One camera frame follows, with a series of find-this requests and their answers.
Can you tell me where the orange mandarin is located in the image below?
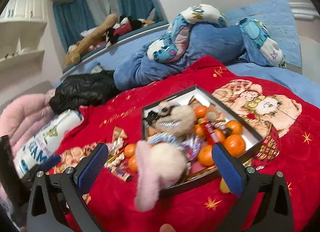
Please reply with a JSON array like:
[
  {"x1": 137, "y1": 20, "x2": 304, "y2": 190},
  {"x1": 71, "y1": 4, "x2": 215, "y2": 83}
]
[
  {"x1": 223, "y1": 134, "x2": 246, "y2": 157},
  {"x1": 197, "y1": 145, "x2": 214, "y2": 167},
  {"x1": 225, "y1": 120, "x2": 243, "y2": 135},
  {"x1": 128, "y1": 155, "x2": 138, "y2": 172},
  {"x1": 124, "y1": 143, "x2": 136, "y2": 158}
]

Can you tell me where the lilac fluffy slipper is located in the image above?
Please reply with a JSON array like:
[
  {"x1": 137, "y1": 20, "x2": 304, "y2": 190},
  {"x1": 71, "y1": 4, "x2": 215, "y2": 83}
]
[{"x1": 135, "y1": 140, "x2": 189, "y2": 212}]

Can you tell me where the white grinch print pillow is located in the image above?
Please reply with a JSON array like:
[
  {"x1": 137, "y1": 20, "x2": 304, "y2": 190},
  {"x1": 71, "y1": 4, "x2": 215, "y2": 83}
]
[{"x1": 14, "y1": 109, "x2": 84, "y2": 178}]

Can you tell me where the pink quilted blanket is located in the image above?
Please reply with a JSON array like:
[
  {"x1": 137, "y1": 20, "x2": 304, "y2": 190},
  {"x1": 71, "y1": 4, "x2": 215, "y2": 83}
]
[{"x1": 1, "y1": 94, "x2": 55, "y2": 156}]

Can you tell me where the lilac knitted scrunchie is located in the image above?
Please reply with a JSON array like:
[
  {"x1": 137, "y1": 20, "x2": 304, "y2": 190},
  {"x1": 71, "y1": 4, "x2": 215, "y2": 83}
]
[{"x1": 104, "y1": 137, "x2": 124, "y2": 168}]

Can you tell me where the white lighter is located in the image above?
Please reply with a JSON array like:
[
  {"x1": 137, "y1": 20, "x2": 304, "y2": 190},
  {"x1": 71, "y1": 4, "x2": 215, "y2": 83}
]
[{"x1": 110, "y1": 166, "x2": 133, "y2": 182}]

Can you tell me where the gold pyramid snack packet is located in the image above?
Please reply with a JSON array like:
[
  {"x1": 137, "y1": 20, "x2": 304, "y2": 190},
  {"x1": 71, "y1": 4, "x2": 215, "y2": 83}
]
[{"x1": 112, "y1": 126, "x2": 127, "y2": 142}]

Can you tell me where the black puffer jacket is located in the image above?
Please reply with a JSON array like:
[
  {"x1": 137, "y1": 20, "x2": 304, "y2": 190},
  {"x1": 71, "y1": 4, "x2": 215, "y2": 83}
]
[{"x1": 49, "y1": 70, "x2": 118, "y2": 115}]

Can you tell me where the orange mandarin by box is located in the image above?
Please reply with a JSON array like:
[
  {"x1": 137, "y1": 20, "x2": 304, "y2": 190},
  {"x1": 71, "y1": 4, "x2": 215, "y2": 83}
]
[{"x1": 225, "y1": 120, "x2": 243, "y2": 135}]

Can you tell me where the red teddy print blanket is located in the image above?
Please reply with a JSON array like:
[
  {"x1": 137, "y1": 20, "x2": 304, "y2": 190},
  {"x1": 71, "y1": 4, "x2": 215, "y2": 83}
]
[{"x1": 50, "y1": 56, "x2": 319, "y2": 231}]

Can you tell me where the black shallow box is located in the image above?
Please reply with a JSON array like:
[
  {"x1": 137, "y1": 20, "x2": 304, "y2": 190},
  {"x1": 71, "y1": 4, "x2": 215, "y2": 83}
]
[{"x1": 142, "y1": 86, "x2": 262, "y2": 197}]

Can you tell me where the small mandarin in box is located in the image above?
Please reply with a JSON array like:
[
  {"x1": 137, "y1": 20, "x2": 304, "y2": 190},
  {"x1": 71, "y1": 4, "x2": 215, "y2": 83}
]
[{"x1": 194, "y1": 106, "x2": 208, "y2": 119}]

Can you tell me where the beige fluffy slipper in box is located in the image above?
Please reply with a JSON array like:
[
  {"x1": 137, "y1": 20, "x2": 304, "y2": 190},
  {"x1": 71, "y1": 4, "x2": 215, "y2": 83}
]
[{"x1": 143, "y1": 101, "x2": 196, "y2": 137}]

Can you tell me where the brown plush dog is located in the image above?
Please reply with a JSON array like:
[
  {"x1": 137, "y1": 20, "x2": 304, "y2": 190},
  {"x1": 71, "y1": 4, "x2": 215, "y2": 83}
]
[{"x1": 65, "y1": 13, "x2": 118, "y2": 67}]

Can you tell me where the black red plush toy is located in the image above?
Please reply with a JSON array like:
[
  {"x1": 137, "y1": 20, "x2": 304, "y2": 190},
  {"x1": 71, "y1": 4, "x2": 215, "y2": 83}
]
[{"x1": 106, "y1": 15, "x2": 155, "y2": 48}]

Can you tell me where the blue stitch print duvet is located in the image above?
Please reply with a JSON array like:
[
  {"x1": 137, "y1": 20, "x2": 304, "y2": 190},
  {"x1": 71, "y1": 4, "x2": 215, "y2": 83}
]
[{"x1": 113, "y1": 4, "x2": 285, "y2": 91}]

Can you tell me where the blue curtain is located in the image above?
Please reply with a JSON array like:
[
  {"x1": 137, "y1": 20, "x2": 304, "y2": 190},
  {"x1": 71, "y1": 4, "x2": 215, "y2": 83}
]
[{"x1": 53, "y1": 0, "x2": 165, "y2": 52}]

